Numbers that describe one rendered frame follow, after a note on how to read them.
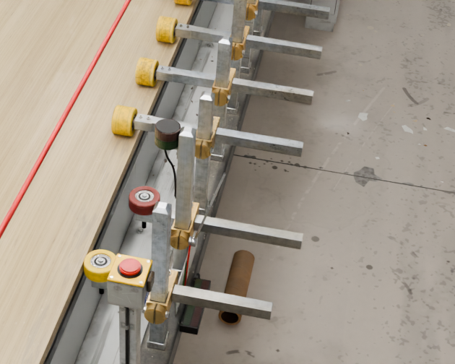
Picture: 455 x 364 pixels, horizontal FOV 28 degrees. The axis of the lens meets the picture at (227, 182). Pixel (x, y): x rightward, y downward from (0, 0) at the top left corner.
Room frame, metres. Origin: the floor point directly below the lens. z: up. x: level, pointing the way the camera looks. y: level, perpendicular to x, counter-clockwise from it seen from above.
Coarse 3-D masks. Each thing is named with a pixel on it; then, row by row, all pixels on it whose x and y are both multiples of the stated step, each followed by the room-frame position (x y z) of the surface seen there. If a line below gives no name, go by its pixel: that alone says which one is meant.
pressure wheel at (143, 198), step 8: (136, 192) 1.74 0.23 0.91; (144, 192) 1.74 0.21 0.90; (152, 192) 1.74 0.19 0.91; (136, 200) 1.71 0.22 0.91; (144, 200) 1.71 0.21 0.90; (152, 200) 1.71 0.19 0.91; (136, 208) 1.69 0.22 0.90; (144, 208) 1.69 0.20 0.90; (152, 208) 1.70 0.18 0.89; (144, 224) 1.72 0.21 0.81
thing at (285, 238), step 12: (144, 216) 1.71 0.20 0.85; (204, 228) 1.69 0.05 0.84; (216, 228) 1.69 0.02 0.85; (228, 228) 1.69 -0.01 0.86; (240, 228) 1.69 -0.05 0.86; (252, 228) 1.69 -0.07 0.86; (264, 228) 1.70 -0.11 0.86; (252, 240) 1.68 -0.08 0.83; (264, 240) 1.67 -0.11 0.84; (276, 240) 1.67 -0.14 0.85; (288, 240) 1.67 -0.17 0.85; (300, 240) 1.66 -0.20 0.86
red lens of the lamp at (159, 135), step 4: (160, 120) 1.70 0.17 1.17; (156, 124) 1.68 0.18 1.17; (180, 124) 1.69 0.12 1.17; (156, 128) 1.67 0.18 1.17; (180, 128) 1.68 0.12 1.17; (156, 132) 1.66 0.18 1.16; (160, 132) 1.66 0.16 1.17; (176, 132) 1.66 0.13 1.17; (156, 136) 1.66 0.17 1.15; (160, 136) 1.65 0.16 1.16; (164, 136) 1.65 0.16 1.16; (168, 136) 1.65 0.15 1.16; (172, 136) 1.65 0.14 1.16; (176, 136) 1.66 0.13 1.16; (164, 140) 1.65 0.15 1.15; (168, 140) 1.65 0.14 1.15; (172, 140) 1.65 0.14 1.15
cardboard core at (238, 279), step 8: (240, 256) 2.37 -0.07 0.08; (248, 256) 2.38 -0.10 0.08; (232, 264) 2.34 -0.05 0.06; (240, 264) 2.33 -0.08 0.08; (248, 264) 2.34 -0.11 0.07; (232, 272) 2.29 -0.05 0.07; (240, 272) 2.29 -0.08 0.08; (248, 272) 2.31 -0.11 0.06; (232, 280) 2.25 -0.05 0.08; (240, 280) 2.25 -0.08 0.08; (248, 280) 2.28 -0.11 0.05; (232, 288) 2.21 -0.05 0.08; (240, 288) 2.21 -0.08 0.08; (240, 296) 2.18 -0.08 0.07; (224, 312) 2.14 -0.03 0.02; (224, 320) 2.11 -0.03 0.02; (232, 320) 2.12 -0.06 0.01
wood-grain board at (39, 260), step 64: (0, 0) 2.64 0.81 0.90; (64, 0) 2.68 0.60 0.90; (192, 0) 2.76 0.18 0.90; (0, 64) 2.27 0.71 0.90; (64, 64) 2.30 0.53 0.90; (128, 64) 2.33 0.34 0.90; (0, 128) 1.96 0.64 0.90; (64, 128) 1.98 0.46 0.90; (0, 192) 1.70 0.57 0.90; (64, 192) 1.72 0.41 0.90; (0, 256) 1.47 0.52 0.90; (64, 256) 1.49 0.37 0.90; (0, 320) 1.28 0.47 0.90
